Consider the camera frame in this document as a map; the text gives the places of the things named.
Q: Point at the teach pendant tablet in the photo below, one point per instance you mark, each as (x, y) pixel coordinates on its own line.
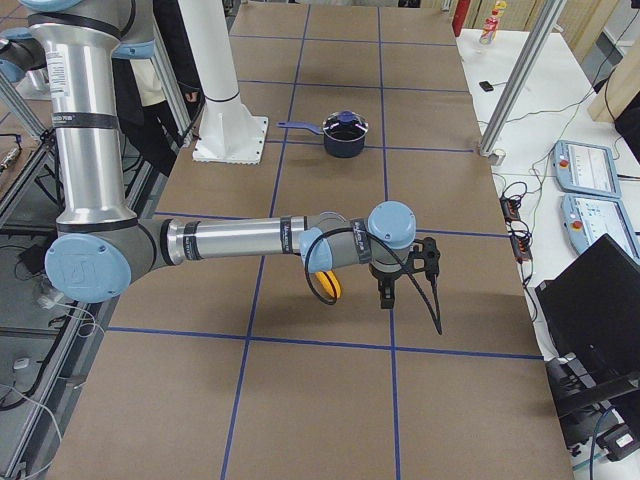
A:
(587, 218)
(585, 168)

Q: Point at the black orange cable hub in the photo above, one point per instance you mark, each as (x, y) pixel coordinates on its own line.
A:
(519, 233)

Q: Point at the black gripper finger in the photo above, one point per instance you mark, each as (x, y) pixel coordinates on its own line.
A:
(382, 294)
(390, 295)

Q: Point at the red yellow plastic bottle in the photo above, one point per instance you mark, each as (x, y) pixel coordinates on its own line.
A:
(491, 24)

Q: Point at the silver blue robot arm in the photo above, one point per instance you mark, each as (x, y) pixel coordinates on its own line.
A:
(23, 56)
(102, 246)

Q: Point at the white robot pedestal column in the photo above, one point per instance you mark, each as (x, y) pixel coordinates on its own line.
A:
(228, 132)

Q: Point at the upper teach pendant tablet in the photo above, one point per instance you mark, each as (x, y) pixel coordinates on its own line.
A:
(585, 168)

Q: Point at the dark blue saucepan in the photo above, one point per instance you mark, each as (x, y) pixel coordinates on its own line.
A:
(344, 145)

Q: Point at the lower teach pendant tablet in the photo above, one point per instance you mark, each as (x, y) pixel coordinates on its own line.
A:
(587, 218)

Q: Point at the aluminium frame post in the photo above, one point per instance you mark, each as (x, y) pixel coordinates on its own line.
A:
(525, 62)

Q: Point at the small black square device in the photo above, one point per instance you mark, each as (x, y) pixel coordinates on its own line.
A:
(486, 86)

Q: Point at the black laptop computer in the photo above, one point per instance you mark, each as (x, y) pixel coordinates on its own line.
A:
(592, 307)

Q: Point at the yellow plastic corn cob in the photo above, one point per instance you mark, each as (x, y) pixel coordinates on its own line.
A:
(330, 284)

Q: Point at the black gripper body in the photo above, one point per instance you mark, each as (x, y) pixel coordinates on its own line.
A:
(383, 276)

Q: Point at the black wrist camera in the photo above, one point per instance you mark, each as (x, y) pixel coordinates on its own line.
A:
(424, 257)

